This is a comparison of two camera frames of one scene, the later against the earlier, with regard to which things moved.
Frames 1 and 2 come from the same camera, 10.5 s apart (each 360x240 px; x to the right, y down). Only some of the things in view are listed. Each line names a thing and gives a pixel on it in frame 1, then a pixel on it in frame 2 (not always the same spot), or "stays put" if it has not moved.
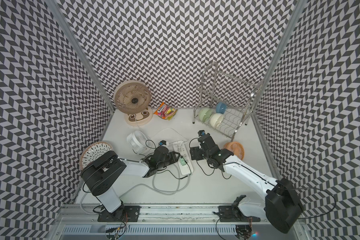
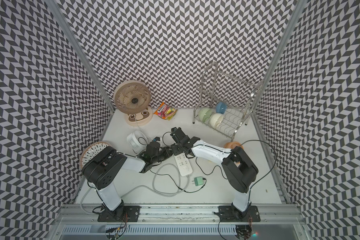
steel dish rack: (225, 100) stays put
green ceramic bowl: (205, 114) stays put
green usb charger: (183, 162) → (198, 181)
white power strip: (184, 162) stays put
